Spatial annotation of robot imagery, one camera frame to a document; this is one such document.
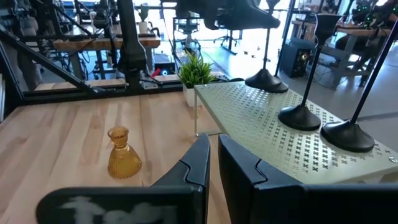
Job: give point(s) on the black aluminium table frame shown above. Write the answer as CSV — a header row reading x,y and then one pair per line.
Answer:
x,y
93,93

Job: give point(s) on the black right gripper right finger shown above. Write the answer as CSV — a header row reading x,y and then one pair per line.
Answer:
x,y
248,193

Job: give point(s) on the black control box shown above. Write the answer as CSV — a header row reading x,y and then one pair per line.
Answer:
x,y
169,67

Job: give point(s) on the green plant in white pot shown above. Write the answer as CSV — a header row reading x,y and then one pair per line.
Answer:
x,y
194,73

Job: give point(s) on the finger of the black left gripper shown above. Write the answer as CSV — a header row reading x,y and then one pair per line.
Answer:
x,y
248,17

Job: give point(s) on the tall black candlestick holder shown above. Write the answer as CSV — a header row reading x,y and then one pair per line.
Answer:
x,y
347,137
265,82

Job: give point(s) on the green perforated metal shelf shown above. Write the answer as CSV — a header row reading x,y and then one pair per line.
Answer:
x,y
248,124

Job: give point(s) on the short black candlestick holder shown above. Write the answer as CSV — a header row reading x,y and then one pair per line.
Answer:
x,y
298,118

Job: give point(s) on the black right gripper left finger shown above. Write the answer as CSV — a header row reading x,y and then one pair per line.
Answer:
x,y
186,186

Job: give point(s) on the amber glass candle holder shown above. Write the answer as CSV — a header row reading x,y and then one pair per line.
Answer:
x,y
123,161

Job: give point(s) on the small plant in white pot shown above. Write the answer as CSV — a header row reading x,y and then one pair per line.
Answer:
x,y
143,25

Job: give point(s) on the black office chair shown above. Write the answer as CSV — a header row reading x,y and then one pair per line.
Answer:
x,y
188,28

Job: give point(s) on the wooden workbench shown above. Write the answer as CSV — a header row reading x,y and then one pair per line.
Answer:
x,y
93,43

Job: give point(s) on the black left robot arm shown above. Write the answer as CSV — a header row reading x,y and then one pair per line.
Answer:
x,y
132,46

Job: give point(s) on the wooden table with grey legs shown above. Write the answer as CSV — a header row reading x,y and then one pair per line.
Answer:
x,y
351,34

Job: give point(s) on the black computer tower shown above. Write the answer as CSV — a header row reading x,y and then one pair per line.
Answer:
x,y
297,59

